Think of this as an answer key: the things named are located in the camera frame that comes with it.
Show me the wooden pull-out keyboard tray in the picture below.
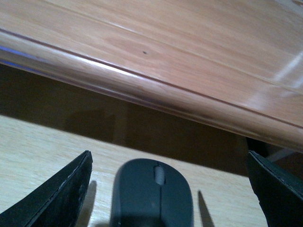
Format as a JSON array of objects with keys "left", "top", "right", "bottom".
[{"left": 0, "top": 115, "right": 267, "bottom": 227}]

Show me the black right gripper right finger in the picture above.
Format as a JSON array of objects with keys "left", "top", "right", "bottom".
[{"left": 246, "top": 150, "right": 303, "bottom": 227}]

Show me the dark grey computer mouse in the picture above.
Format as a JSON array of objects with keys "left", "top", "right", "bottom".
[{"left": 109, "top": 158, "right": 194, "bottom": 227}]

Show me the wooden desk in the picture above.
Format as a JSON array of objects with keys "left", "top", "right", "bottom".
[{"left": 0, "top": 0, "right": 303, "bottom": 151}]

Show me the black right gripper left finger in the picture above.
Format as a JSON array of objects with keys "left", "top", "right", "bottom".
[{"left": 0, "top": 150, "right": 93, "bottom": 227}]

